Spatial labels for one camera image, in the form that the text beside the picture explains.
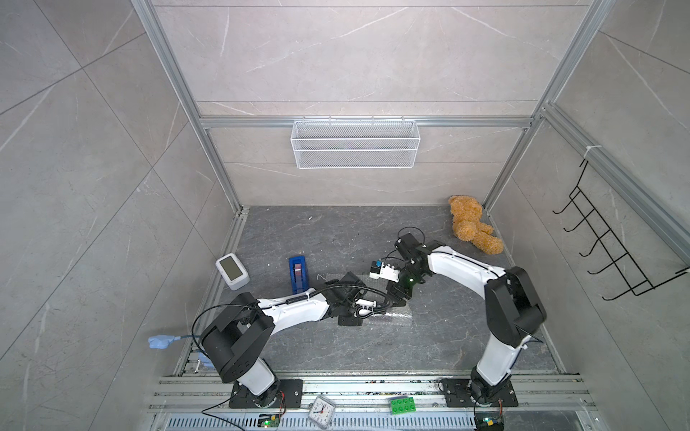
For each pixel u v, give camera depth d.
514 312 0.48
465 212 1.07
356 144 1.01
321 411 0.69
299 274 0.92
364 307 0.74
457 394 0.73
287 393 0.73
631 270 0.60
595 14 0.69
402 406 0.69
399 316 0.82
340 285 0.70
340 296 0.67
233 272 0.96
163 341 0.62
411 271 0.75
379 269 0.78
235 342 0.44
